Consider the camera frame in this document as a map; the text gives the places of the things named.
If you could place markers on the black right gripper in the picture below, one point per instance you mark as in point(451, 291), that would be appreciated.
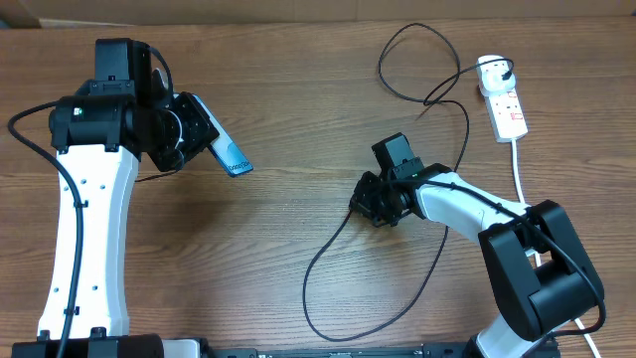
point(365, 205)

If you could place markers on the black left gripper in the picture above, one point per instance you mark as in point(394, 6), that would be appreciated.
point(203, 133)

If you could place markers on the blue Galaxy smartphone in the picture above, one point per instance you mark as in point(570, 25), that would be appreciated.
point(224, 148)

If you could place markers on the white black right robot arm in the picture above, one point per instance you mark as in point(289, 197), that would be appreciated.
point(540, 274)

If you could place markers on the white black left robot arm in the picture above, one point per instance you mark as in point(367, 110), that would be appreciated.
point(99, 135)

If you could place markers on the white charger plug adapter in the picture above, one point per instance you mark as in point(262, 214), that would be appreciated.
point(495, 75)

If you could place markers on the white power extension strip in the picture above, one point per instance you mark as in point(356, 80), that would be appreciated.
point(507, 117)

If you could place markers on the brown cardboard panel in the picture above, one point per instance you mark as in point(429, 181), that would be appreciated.
point(37, 13)

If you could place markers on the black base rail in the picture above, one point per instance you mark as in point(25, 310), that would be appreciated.
point(338, 352)

